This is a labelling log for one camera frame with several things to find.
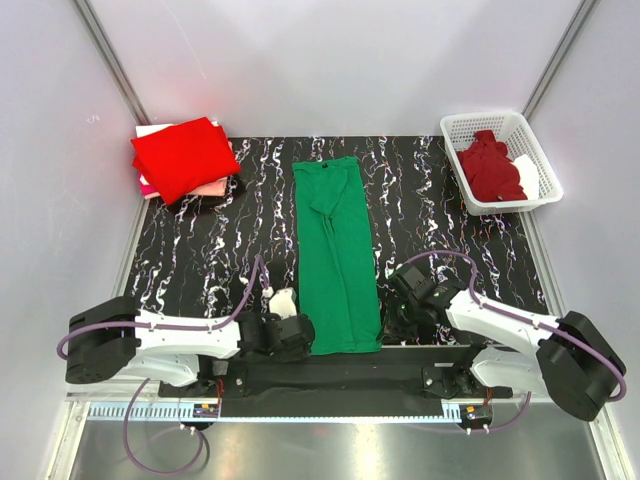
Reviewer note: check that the folded pink t shirt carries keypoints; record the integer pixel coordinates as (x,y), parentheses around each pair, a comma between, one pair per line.
(213,189)

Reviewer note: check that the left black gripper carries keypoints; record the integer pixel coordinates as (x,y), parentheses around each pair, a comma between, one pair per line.
(296,354)

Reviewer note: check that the right aluminium corner post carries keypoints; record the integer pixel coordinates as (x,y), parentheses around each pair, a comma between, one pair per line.
(574,28)

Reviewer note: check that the dark red t shirt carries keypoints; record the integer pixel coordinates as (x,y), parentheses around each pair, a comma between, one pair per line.
(492,176)

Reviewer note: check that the folded magenta t shirt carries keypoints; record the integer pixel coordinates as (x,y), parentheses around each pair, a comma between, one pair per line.
(147,191)

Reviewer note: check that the white cloth in basket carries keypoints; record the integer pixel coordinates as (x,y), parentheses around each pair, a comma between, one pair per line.
(529,176)

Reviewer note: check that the white plastic basket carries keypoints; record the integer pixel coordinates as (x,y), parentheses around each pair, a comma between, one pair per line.
(511,128)

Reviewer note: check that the black marble pattern mat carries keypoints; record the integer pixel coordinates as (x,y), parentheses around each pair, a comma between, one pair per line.
(195,258)

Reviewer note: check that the left aluminium corner post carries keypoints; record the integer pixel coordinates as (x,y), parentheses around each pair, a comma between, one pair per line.
(109,56)

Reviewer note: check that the green t shirt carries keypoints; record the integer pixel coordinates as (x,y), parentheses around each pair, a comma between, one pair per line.
(336,266)

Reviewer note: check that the folded red t shirt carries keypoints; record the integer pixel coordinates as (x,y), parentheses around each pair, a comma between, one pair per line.
(176,166)

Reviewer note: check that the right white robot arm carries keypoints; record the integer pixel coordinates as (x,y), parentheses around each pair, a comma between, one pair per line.
(564,359)

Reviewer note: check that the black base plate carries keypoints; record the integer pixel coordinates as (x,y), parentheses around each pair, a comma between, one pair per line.
(393,373)

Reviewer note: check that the folded white t shirt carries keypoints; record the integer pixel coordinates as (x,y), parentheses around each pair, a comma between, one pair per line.
(199,128)

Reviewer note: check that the aluminium frame rail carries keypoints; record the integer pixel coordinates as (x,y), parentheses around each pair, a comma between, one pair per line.
(106,402)

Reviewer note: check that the aluminium corner post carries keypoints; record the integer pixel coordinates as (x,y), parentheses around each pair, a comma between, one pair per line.
(109,56)
(574,28)

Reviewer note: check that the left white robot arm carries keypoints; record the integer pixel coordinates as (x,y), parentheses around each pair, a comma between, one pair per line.
(115,338)

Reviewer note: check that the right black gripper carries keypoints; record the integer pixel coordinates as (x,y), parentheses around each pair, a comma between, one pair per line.
(393,331)

